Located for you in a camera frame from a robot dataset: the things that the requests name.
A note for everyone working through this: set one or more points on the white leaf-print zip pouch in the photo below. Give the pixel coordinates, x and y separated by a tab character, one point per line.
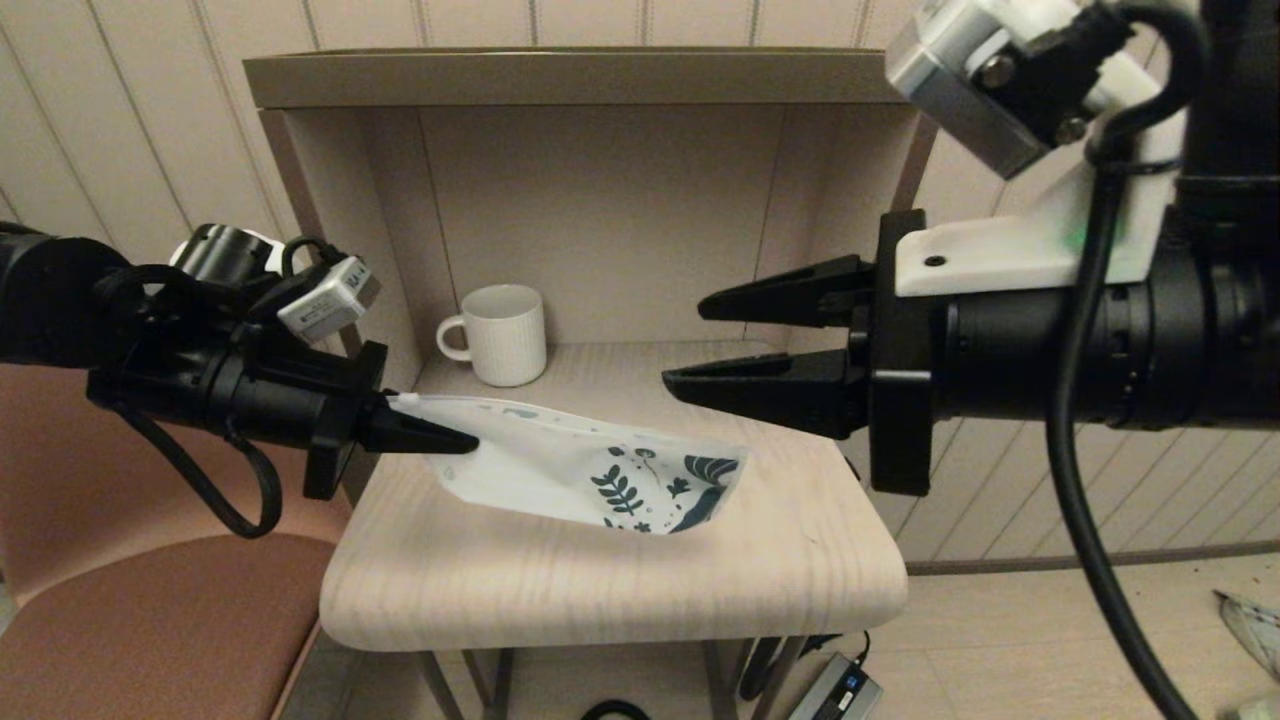
560	470

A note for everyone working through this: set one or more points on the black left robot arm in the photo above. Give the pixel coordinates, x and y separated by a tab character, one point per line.
50	300

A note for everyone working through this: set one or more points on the beige wooden hutch desk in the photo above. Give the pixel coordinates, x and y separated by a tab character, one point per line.
600	80

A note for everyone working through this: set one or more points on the black round floor object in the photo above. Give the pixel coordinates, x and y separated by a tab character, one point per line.
615	712

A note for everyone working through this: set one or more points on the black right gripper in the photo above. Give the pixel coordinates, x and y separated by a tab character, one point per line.
1020	350

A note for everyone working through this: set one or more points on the white ribbed ceramic mug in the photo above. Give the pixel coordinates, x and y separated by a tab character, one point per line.
505	340

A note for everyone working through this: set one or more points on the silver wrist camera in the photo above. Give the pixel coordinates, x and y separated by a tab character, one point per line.
960	90
325	300

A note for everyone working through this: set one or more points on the brown upholstered chair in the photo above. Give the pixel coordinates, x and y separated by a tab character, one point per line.
150	620

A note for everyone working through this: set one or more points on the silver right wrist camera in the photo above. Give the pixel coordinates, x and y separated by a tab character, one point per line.
960	90

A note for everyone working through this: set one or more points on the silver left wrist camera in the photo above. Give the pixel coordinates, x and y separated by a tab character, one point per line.
325	300

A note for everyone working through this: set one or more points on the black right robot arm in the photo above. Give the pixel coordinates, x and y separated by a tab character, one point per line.
1230	330

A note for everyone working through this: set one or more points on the silver power adapter box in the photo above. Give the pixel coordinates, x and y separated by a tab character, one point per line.
835	692

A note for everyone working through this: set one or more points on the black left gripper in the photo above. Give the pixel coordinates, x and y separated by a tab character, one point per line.
290	400

